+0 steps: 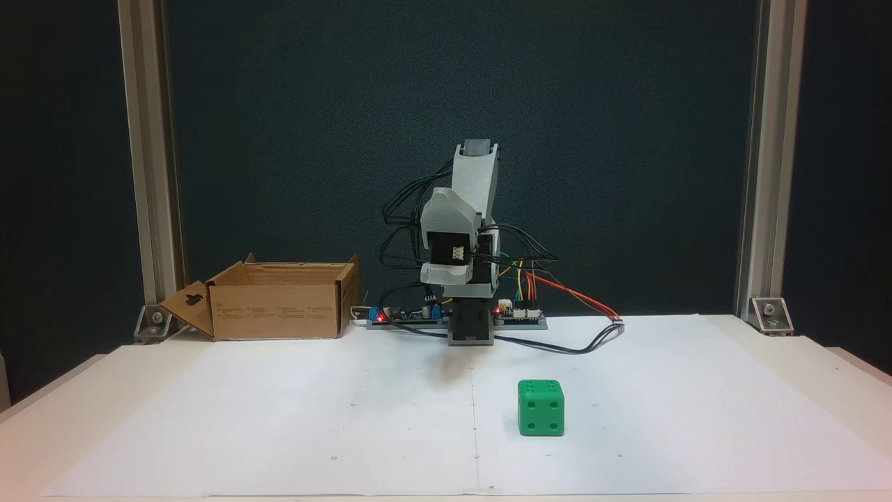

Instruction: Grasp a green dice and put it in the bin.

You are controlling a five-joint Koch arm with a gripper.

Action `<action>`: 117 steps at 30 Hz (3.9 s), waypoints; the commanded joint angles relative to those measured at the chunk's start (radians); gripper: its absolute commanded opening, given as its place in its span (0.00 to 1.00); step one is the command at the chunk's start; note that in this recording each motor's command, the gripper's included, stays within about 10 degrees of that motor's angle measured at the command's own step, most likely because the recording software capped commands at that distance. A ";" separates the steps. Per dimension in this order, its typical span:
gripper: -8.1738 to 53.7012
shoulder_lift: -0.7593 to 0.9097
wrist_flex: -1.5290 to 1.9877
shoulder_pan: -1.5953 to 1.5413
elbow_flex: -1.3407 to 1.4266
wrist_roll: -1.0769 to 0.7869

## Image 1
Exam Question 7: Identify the aluminium profile post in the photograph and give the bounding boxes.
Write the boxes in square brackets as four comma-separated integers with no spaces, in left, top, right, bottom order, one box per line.
[117,0,186,307]
[735,0,809,321]

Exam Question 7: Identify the multicoloured jumper wires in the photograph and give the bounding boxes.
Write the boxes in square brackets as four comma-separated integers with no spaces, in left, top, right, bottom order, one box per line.
[496,257,537,307]

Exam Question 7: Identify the black servo cable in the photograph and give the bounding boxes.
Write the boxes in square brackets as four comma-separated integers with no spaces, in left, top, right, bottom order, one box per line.
[380,162,457,269]
[481,223,560,269]

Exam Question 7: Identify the green dice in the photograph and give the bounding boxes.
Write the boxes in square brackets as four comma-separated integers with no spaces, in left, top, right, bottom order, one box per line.
[517,379,566,438]

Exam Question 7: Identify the orange red wire bundle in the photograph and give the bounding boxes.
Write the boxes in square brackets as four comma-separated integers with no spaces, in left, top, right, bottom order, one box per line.
[523,271,623,321]

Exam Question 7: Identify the blue power circuit board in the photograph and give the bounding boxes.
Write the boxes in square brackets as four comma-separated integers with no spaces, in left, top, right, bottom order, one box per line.
[367,301,450,330]

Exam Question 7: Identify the brown cardboard box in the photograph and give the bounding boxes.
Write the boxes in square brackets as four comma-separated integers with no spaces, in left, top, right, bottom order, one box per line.
[159,254,362,342]

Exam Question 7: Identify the metal corner bracket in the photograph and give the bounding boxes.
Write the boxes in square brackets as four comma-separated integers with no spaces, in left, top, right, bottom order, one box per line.
[134,305,174,344]
[749,296,795,334]

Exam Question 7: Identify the controller board with jumper wires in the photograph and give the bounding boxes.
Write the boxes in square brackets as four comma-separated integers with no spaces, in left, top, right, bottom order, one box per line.
[493,298,548,330]

